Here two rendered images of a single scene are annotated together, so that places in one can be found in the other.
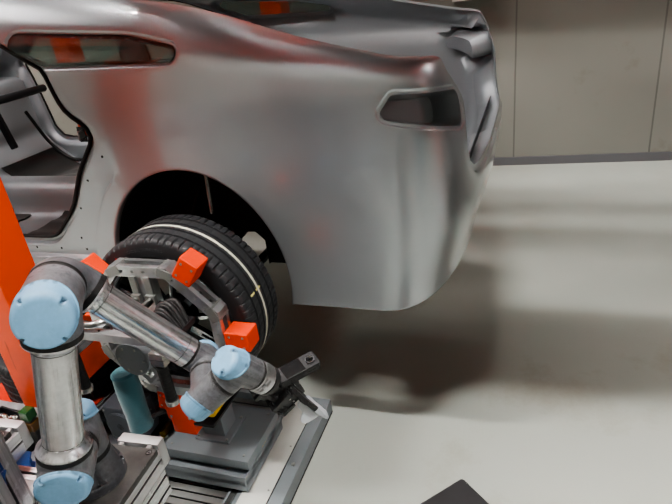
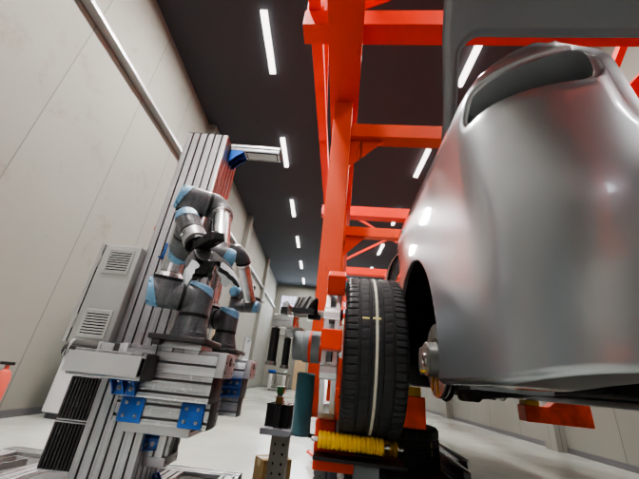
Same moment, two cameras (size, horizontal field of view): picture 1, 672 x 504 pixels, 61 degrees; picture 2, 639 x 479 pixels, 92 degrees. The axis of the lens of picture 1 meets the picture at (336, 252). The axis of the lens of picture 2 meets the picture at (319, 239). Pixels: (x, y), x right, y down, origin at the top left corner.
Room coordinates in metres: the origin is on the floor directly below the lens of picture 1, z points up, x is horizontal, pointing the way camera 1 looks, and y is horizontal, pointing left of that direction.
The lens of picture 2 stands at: (1.21, -0.76, 0.71)
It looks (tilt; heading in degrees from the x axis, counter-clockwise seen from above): 24 degrees up; 74
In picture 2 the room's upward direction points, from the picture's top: 6 degrees clockwise
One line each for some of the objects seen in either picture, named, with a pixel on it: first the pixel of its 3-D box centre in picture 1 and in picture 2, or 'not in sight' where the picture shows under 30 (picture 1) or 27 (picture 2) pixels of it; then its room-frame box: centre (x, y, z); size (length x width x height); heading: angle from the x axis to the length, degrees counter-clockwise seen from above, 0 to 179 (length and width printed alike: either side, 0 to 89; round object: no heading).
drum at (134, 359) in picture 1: (150, 341); (316, 347); (1.65, 0.67, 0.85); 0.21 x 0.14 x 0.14; 159
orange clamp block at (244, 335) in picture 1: (241, 336); (331, 340); (1.61, 0.35, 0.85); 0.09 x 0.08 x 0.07; 69
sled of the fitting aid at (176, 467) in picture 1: (213, 442); not in sight; (1.89, 0.64, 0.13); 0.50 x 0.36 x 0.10; 69
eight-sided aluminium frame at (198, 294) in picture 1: (161, 329); (331, 348); (1.71, 0.65, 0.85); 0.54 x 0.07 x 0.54; 69
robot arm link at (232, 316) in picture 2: not in sight; (226, 318); (1.24, 1.16, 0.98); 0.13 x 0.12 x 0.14; 148
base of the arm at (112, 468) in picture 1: (91, 462); (191, 326); (1.09, 0.69, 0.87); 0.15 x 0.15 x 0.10
